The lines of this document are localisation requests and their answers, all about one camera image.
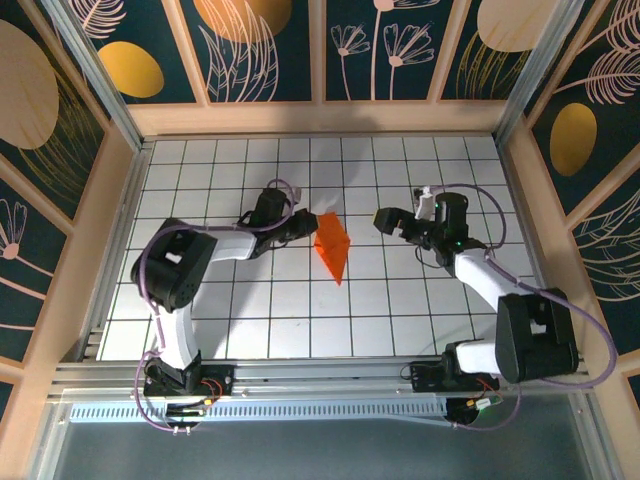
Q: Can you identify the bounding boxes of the orange paper sheet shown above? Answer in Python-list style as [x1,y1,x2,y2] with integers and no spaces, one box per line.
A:
[312,210,352,287]

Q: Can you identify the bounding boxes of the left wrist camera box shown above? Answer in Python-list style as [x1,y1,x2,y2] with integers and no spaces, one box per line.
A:
[251,187,305,225]

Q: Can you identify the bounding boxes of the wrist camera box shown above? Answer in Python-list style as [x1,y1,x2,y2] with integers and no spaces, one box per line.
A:
[251,187,305,225]
[412,185,472,242]

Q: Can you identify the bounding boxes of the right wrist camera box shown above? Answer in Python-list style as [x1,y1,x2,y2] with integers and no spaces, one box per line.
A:
[412,185,472,242]

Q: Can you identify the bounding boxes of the aluminium side rail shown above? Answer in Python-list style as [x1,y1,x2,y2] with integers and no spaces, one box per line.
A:
[79,139,154,362]
[492,134,576,356]

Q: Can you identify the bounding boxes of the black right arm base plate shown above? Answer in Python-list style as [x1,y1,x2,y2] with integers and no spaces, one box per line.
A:
[401,360,501,394]

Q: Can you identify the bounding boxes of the wall panel pink flowers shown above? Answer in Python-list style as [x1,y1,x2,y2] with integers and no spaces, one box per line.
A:
[324,0,457,103]

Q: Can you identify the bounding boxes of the aluminium frame beam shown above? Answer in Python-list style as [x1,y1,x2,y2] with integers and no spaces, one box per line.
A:
[47,352,594,401]

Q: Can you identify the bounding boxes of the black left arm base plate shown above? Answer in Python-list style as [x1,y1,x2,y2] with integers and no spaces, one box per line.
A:
[143,363,236,399]

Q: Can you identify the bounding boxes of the wall panel orange disc leaves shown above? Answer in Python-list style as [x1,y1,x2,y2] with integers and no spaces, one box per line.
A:
[177,0,315,104]

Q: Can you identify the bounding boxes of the wall panel oval and feathers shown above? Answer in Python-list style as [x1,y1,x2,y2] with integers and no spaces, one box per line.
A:
[524,0,640,216]

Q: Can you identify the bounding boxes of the wall panel pink leaf outlines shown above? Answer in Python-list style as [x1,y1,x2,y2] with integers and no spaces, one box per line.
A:
[569,189,640,359]

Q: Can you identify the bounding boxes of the grey slotted cable duct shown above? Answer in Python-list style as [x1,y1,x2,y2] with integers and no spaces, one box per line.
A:
[67,397,451,426]

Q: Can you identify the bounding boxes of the wall panel cream disc lines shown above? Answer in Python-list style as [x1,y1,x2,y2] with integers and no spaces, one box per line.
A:
[439,0,569,101]

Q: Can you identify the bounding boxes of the aluminium frame post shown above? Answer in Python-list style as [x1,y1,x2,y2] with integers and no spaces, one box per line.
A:
[492,0,586,144]
[42,0,146,151]
[572,392,619,480]
[32,399,71,480]

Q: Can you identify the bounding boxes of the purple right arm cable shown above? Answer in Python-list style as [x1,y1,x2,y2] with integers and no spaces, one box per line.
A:
[429,182,617,431]

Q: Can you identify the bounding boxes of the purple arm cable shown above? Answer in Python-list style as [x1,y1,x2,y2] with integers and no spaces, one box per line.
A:
[429,182,617,431]
[133,178,301,435]

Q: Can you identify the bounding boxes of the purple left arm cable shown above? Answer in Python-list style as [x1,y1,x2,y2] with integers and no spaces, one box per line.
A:
[133,178,301,435]

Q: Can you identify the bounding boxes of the wall panel single pink flower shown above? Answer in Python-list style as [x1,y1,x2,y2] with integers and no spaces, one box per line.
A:
[0,174,74,364]

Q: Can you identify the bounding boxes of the wall panel large cream disc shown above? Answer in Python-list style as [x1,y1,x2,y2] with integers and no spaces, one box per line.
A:
[0,17,110,224]

